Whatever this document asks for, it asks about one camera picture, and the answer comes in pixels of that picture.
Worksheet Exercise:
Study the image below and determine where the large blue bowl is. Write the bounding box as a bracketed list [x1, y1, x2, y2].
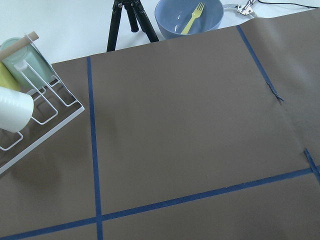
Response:
[154, 0, 224, 40]

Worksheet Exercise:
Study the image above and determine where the yellow plastic fork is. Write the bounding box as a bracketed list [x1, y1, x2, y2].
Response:
[181, 2, 205, 35]

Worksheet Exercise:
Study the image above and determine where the green cup on rack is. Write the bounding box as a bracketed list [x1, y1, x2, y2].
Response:
[2, 44, 54, 90]

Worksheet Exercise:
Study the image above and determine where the white cup on rack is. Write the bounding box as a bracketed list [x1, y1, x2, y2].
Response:
[0, 86, 34, 133]

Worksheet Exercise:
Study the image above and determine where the yellow cup on rack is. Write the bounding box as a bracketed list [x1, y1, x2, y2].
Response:
[0, 62, 21, 92]

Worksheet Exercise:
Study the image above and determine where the white wire cup rack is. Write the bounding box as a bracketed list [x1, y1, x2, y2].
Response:
[0, 32, 85, 174]

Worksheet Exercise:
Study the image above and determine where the black camera tripod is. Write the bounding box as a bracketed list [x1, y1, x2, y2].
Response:
[106, 0, 159, 52]

